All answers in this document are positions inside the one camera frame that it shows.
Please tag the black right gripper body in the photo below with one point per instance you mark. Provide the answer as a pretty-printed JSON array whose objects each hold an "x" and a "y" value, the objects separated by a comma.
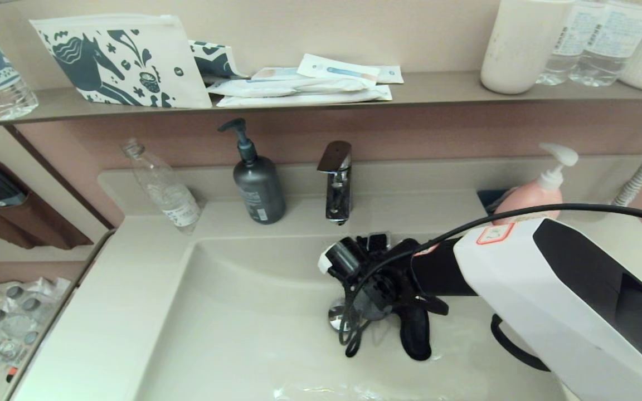
[{"x": 374, "y": 303}]

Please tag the yellow cloth with black trim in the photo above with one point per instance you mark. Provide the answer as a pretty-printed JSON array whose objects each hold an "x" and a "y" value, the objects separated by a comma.
[{"x": 416, "y": 334}]

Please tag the chrome faucet with lever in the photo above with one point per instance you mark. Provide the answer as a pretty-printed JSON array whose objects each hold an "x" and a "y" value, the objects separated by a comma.
[{"x": 339, "y": 200}]

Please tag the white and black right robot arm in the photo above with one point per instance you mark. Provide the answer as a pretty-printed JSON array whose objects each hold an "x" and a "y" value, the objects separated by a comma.
[{"x": 549, "y": 295}]

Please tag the white ceramic sink basin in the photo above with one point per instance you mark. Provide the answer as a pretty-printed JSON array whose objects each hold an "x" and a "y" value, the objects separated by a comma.
[{"x": 215, "y": 334}]

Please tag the chrome drain stopper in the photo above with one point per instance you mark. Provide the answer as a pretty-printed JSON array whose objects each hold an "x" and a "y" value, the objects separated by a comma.
[{"x": 334, "y": 318}]

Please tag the small blue object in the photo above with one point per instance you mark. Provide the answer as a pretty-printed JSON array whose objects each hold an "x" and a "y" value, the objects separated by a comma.
[{"x": 491, "y": 199}]

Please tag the dark grey pump bottle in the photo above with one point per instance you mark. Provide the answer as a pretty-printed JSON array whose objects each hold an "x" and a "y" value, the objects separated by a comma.
[{"x": 259, "y": 189}]

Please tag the pink soap pump bottle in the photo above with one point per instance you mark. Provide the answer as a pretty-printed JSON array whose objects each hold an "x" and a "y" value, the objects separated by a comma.
[{"x": 533, "y": 192}]

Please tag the long white plastic packet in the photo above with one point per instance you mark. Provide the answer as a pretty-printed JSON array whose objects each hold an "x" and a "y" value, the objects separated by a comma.
[
  {"x": 288, "y": 87},
  {"x": 311, "y": 99}
]

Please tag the small white packet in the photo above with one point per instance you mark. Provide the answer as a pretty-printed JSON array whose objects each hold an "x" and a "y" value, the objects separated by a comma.
[{"x": 392, "y": 75}]

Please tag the clear empty plastic bottle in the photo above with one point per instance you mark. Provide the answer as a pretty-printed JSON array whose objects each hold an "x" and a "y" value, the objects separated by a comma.
[{"x": 169, "y": 195}]

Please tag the white packet with blue stripe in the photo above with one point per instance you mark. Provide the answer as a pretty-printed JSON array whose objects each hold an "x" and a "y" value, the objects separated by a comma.
[{"x": 337, "y": 71}]

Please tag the pale pink packet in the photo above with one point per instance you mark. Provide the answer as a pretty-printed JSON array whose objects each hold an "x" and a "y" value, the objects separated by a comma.
[{"x": 276, "y": 74}]

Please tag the small horse print pouch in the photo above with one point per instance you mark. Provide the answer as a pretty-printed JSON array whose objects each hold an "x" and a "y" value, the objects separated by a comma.
[{"x": 213, "y": 62}]

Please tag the tall white cup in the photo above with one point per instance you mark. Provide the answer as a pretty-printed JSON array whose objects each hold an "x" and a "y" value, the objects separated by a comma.
[{"x": 516, "y": 50}]

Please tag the water bottle with white label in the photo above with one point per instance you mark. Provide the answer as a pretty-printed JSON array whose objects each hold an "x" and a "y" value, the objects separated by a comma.
[
  {"x": 570, "y": 50},
  {"x": 612, "y": 44}
]

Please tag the large horse print pouch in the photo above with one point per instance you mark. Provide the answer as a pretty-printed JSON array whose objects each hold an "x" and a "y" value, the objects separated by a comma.
[{"x": 173, "y": 50}]

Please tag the plastic wrapped bottle pack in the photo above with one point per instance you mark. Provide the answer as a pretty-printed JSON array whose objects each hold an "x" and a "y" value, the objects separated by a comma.
[{"x": 17, "y": 317}]

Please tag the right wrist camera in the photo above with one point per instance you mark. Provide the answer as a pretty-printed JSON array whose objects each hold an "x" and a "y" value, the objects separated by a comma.
[{"x": 349, "y": 259}]

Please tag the grey wall shelf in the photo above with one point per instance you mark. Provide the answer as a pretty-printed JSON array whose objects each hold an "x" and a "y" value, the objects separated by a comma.
[{"x": 438, "y": 89}]

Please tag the brown wall holder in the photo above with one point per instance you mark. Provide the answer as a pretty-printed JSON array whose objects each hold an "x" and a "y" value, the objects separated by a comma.
[{"x": 42, "y": 223}]

